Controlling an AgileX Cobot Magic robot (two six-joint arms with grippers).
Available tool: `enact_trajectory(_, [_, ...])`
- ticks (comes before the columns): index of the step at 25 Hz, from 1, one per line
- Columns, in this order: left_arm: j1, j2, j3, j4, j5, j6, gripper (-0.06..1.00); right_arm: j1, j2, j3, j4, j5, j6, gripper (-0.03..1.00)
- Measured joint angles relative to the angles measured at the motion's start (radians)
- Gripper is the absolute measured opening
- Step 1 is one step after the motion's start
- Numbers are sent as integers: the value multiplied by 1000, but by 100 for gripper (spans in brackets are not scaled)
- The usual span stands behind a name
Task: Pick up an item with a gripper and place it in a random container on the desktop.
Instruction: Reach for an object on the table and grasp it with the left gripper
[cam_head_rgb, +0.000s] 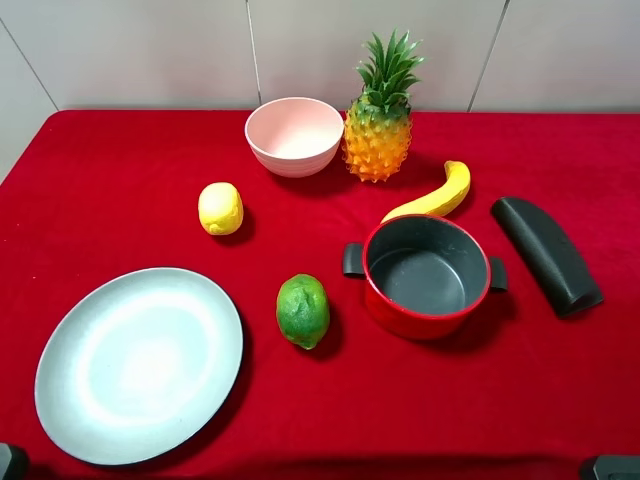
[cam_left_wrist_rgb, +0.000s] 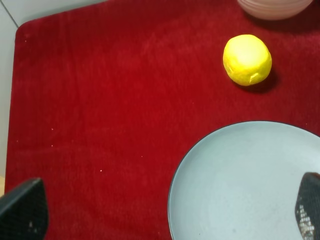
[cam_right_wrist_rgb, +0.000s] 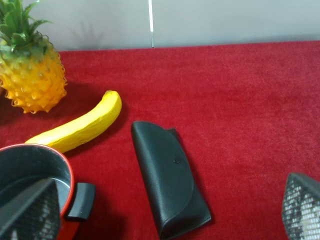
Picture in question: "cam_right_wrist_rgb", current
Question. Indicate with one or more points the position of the red pot with black handles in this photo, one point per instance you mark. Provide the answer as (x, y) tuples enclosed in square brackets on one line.
[(24, 164)]

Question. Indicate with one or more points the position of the black glasses case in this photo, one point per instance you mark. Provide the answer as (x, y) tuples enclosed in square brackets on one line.
[(176, 203)]

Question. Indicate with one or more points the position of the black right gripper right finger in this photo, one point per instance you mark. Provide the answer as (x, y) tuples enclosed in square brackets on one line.
[(301, 207)]

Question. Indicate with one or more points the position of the artificial pineapple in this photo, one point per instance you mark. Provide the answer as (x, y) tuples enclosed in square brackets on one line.
[(31, 71)]

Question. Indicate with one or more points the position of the red table cloth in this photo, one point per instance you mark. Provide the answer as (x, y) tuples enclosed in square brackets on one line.
[(247, 115)]

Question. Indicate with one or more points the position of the yellow banana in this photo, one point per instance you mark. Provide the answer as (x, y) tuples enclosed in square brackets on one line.
[(83, 129)]

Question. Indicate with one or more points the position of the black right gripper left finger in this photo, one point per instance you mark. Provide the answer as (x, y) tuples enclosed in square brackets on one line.
[(33, 214)]

